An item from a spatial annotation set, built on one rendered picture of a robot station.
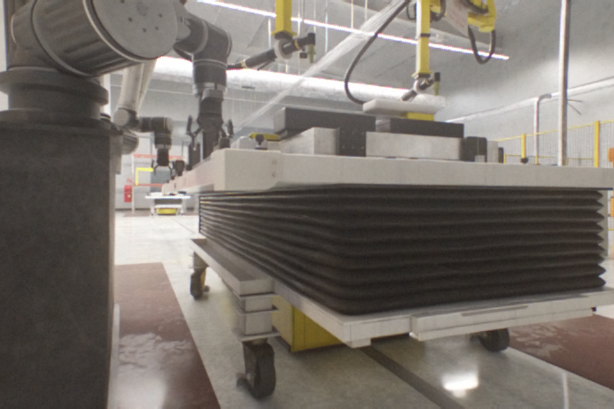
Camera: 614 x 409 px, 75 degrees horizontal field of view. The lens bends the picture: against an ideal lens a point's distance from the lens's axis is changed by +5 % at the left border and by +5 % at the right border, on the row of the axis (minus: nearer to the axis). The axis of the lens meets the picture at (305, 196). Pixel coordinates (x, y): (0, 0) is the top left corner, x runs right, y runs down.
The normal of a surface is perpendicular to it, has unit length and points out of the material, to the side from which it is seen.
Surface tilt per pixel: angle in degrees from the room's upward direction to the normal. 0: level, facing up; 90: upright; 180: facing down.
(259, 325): 90
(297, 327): 90
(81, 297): 90
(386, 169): 90
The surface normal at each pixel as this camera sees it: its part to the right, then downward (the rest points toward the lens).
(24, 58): -0.07, 0.00
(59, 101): 0.58, 0.00
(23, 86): -0.03, 0.89
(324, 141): 0.39, 0.00
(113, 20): 0.77, 0.06
